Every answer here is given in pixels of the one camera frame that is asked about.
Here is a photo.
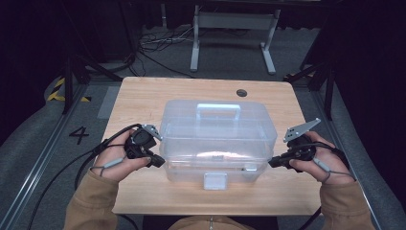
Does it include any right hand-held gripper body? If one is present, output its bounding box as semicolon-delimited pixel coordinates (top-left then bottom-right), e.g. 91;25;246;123
282;117;322;163

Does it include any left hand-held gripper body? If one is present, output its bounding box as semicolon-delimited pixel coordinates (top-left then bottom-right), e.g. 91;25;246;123
124;124;164;161

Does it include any clear plastic storage box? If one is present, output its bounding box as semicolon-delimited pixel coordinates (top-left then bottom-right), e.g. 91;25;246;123
159;99;279;192

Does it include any person's right hand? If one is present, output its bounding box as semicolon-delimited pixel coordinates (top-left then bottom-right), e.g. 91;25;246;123
288;130;356;187

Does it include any person's left hand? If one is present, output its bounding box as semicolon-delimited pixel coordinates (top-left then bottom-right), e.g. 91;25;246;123
90;127;153;183

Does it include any black tripod stand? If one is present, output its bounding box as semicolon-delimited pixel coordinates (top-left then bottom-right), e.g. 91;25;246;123
61;53;124;115
282;59;340;122

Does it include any person's torso tan jacket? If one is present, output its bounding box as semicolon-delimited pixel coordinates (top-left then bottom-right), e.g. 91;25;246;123
167;215;257;230

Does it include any yellow black floor tape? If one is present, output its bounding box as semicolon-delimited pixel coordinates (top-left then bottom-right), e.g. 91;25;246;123
46;77;92;104

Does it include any gray wrist strap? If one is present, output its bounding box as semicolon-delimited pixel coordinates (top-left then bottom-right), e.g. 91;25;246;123
89;155;127;177
312;156;356;185

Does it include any left hand-held gripper black cable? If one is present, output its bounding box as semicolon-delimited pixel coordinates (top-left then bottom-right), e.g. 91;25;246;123
27;123;144;230

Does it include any bundle of floor cables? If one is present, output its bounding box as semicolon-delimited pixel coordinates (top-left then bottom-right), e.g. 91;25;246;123
127;26;196;80

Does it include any white metal desk frame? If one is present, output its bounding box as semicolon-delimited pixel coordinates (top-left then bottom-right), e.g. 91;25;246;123
190;4;282;77

